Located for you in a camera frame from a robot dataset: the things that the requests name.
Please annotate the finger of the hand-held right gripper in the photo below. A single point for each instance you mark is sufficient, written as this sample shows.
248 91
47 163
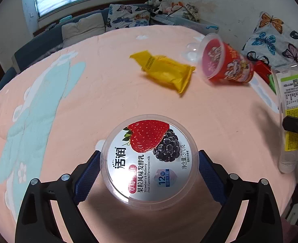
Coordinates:
295 125

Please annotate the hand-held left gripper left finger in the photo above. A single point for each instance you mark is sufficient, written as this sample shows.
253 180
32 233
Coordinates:
88 174

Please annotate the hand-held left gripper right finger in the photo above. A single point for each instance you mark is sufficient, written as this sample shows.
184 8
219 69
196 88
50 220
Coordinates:
211 174

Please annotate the clear plastic labelled bottle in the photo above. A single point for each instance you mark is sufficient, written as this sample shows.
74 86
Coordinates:
290 93

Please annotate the green plastic mesh basket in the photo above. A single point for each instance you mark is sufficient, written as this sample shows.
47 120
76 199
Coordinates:
272 83

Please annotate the strawberry lid yogurt tub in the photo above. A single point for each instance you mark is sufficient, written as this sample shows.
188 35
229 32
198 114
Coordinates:
149 162

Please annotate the red plastic box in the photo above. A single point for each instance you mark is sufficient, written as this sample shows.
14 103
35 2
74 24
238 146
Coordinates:
262 68

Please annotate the red plastic cup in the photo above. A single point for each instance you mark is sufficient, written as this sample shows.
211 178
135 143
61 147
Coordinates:
229 68

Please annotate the large butterfly-print pillow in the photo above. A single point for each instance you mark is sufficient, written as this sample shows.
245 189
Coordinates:
278 38

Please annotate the yellow snack wrapper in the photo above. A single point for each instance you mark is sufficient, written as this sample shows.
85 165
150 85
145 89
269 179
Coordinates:
164 70

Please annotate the clear plastic storage bin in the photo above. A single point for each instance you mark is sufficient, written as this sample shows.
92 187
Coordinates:
202 26

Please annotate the blue sofa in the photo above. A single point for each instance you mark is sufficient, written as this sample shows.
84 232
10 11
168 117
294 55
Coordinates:
37 45

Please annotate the grey pillow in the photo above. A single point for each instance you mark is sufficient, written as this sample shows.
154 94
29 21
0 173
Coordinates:
83 26

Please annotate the stuffed toys pile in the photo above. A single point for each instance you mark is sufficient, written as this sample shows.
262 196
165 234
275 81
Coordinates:
189 11

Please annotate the teal tissue pack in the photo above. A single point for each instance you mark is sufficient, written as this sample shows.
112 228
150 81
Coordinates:
66 18

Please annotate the small butterfly-print pillow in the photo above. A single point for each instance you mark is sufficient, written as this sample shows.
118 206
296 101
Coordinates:
128 15

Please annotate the black white cow plush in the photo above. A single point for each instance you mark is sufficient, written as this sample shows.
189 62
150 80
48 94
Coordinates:
156 3

